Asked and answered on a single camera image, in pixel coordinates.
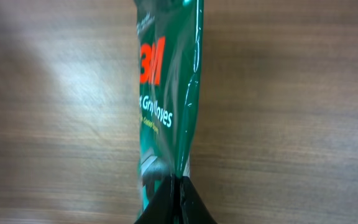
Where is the green 3M gloves packet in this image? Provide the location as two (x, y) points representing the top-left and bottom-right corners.
(135, 0), (204, 212)

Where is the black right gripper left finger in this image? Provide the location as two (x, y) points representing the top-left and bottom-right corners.
(134, 176), (175, 224)

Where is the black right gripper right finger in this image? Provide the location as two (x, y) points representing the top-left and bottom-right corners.
(179, 176), (218, 224)

